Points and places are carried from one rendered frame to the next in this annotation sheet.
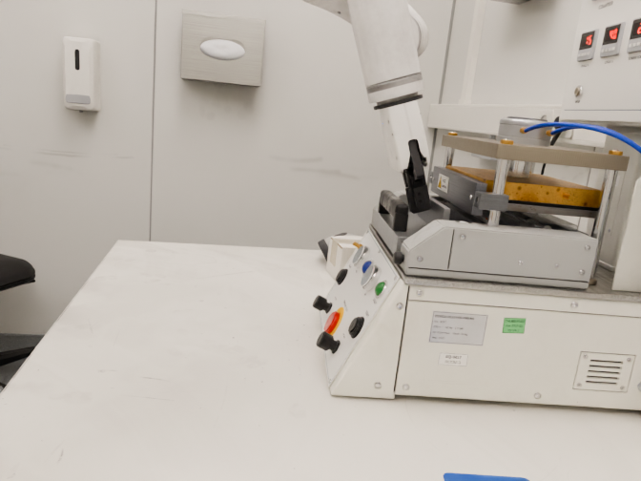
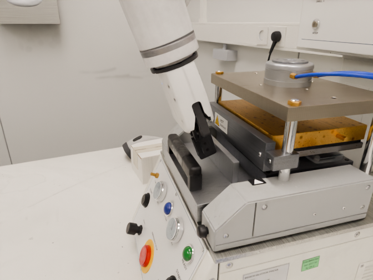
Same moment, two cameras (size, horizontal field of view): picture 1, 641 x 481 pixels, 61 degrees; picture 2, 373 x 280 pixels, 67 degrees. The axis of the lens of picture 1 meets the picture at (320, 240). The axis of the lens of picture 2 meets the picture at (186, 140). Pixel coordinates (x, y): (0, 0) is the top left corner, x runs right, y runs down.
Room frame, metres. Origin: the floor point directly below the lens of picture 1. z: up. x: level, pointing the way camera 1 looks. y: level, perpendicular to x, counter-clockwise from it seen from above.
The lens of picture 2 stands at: (0.41, -0.02, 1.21)
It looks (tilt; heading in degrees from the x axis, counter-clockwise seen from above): 22 degrees down; 348
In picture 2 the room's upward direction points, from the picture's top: straight up
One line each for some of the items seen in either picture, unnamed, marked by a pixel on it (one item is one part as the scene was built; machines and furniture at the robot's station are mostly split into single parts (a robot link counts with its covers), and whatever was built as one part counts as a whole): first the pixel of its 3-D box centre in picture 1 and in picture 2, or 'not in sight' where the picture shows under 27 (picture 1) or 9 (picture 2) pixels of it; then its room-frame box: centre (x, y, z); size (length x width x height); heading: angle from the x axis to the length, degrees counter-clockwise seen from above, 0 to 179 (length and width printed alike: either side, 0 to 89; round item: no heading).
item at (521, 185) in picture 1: (519, 172); (285, 108); (0.85, -0.30, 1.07); 0.22 x 0.17 x 0.10; 4
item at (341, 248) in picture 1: (369, 260); (162, 158); (1.25, -0.12, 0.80); 0.19 x 0.13 x 0.09; 101
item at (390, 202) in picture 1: (392, 209); (182, 158); (0.85, -0.11, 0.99); 0.15 x 0.02 x 0.04; 4
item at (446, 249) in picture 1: (490, 252); (285, 204); (0.72, -0.23, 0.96); 0.26 x 0.05 x 0.07; 94
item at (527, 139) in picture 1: (545, 163); (307, 99); (0.84, -0.33, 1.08); 0.31 x 0.24 x 0.13; 4
